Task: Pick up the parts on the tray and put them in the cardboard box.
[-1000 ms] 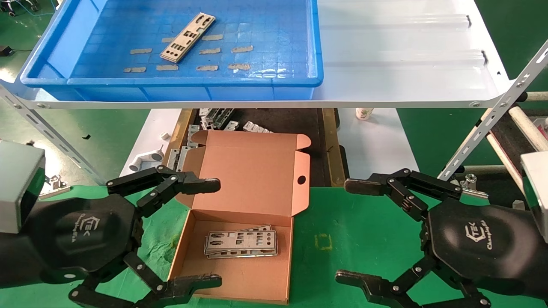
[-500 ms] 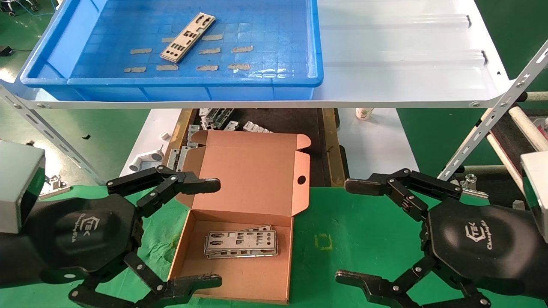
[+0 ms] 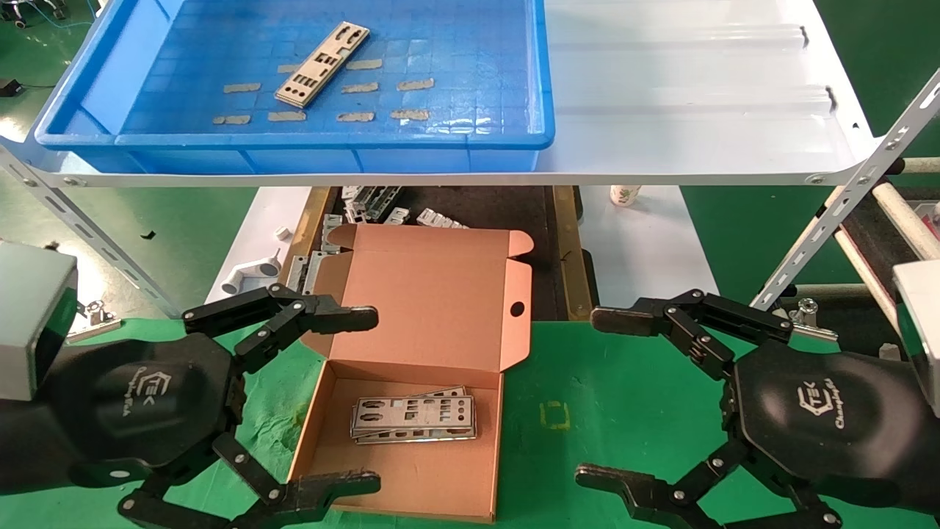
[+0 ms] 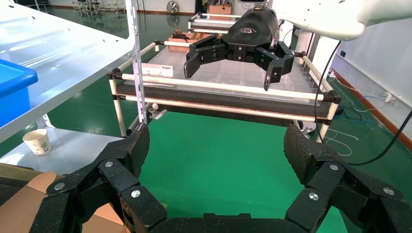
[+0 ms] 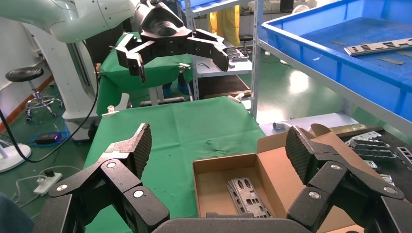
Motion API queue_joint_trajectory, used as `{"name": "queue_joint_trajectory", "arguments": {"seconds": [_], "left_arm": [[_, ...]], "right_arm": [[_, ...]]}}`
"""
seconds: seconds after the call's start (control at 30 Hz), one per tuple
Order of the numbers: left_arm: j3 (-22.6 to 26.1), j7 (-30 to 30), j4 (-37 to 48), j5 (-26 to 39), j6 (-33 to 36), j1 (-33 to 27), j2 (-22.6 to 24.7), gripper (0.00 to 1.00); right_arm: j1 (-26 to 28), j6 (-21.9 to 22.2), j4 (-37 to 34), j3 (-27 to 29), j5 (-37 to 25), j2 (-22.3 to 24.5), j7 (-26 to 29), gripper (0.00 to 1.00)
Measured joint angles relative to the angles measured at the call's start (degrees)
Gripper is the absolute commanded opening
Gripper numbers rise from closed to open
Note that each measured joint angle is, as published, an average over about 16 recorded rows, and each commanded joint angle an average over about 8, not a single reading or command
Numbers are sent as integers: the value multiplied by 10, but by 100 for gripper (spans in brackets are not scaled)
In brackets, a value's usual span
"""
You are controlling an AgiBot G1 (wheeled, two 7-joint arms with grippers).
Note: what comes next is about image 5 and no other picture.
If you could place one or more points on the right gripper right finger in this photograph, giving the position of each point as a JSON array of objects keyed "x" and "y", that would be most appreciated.
[{"x": 338, "y": 189}]

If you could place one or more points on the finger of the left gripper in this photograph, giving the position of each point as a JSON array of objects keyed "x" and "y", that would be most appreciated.
[
  {"x": 209, "y": 45},
  {"x": 135, "y": 53}
]

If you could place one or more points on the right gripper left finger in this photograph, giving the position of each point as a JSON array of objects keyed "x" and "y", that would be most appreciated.
[{"x": 112, "y": 193}]

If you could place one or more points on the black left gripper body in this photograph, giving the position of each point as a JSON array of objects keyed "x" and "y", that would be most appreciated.
[{"x": 161, "y": 32}]

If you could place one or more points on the metal IO shield plate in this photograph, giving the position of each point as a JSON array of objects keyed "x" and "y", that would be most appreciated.
[
  {"x": 232, "y": 194},
  {"x": 249, "y": 196},
  {"x": 376, "y": 47}
]

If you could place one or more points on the metal parts pile behind box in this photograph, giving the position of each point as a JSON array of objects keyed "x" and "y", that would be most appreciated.
[{"x": 399, "y": 170}]

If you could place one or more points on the brown cardboard box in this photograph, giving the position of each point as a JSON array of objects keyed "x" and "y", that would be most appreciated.
[{"x": 219, "y": 186}]

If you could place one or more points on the blue plastic tray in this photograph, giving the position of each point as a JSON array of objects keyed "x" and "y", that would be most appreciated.
[{"x": 360, "y": 80}]

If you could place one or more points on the grey background shelf rack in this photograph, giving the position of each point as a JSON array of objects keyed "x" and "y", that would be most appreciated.
[{"x": 222, "y": 68}]

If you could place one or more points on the yellow hanging cloth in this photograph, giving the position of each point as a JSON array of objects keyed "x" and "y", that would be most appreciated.
[{"x": 225, "y": 22}]

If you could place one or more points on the green table cloth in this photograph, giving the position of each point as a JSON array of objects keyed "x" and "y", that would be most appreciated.
[
  {"x": 161, "y": 74},
  {"x": 193, "y": 128}
]

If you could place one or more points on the silver binder clip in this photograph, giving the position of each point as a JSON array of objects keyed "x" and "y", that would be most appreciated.
[
  {"x": 111, "y": 112},
  {"x": 184, "y": 67},
  {"x": 236, "y": 98}
]

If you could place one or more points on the black round stool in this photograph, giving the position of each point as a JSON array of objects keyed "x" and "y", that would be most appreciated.
[
  {"x": 24, "y": 74},
  {"x": 246, "y": 37}
]

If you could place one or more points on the blue plastic bin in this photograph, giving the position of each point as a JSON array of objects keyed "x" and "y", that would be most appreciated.
[{"x": 199, "y": 4}]

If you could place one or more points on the blue shoe cover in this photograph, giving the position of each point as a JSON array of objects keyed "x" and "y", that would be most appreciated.
[
  {"x": 183, "y": 89},
  {"x": 167, "y": 91}
]

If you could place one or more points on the white power strip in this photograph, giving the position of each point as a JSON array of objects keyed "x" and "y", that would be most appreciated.
[{"x": 46, "y": 185}]

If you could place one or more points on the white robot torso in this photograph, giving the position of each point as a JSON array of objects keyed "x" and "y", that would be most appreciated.
[{"x": 64, "y": 83}]

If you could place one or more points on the black power adapter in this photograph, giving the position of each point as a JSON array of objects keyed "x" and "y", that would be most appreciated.
[{"x": 48, "y": 138}]

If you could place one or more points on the white plastic pipe fitting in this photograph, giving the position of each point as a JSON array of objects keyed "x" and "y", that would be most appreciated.
[{"x": 280, "y": 125}]

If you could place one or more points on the white round stand base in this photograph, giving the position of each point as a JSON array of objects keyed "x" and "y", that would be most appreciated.
[{"x": 13, "y": 157}]

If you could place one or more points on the tan tape strip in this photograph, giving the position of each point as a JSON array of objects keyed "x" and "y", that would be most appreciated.
[
  {"x": 391, "y": 61},
  {"x": 338, "y": 42},
  {"x": 405, "y": 53}
]

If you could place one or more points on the grey slotted shelf post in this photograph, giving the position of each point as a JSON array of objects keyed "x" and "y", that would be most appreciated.
[{"x": 256, "y": 64}]

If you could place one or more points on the loose metal bracket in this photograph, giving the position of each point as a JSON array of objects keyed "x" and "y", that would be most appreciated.
[
  {"x": 405, "y": 156},
  {"x": 375, "y": 152},
  {"x": 368, "y": 137}
]

